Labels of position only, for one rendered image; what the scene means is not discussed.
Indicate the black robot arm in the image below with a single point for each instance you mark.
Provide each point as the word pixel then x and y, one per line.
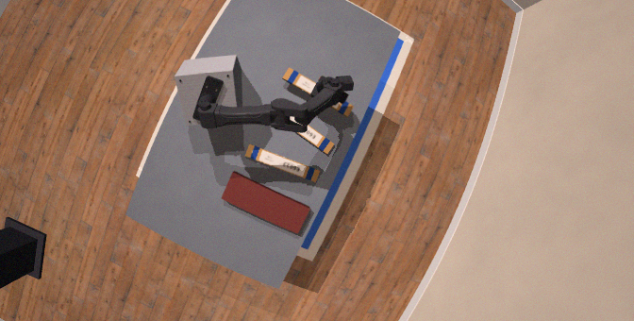
pixel 277 114

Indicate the white electrode pack with blue and orange bands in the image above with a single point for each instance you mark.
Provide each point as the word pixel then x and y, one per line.
pixel 282 163

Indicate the white welding electrode pack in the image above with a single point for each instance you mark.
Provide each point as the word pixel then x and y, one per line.
pixel 317 139

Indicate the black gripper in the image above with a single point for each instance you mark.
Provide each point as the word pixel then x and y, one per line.
pixel 317 88

